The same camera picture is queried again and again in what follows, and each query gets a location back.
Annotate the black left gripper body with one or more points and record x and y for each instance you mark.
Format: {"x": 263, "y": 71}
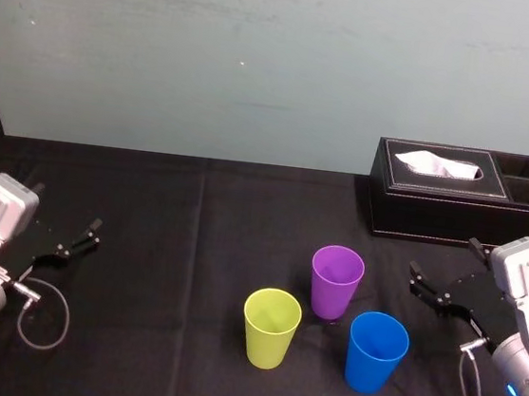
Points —
{"x": 42, "y": 242}

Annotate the blue plastic cup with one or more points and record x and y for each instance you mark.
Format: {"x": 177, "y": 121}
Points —
{"x": 371, "y": 370}

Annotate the purple plastic cup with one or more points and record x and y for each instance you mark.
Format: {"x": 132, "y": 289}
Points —
{"x": 332, "y": 296}

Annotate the black table cloth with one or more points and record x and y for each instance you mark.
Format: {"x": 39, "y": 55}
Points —
{"x": 168, "y": 244}

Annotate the black leather tissue box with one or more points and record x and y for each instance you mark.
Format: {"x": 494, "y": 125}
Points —
{"x": 435, "y": 212}

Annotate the yellow-green plastic cup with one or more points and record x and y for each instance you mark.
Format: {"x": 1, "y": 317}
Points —
{"x": 266, "y": 346}

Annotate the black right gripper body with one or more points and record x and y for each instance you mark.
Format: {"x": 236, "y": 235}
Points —
{"x": 482, "y": 304}

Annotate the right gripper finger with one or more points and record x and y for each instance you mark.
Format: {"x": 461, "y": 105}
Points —
{"x": 424, "y": 284}
{"x": 480, "y": 251}

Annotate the pale wall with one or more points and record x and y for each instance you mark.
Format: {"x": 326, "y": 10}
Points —
{"x": 260, "y": 64}

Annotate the white tissue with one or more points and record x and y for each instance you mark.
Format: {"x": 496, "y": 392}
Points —
{"x": 428, "y": 163}

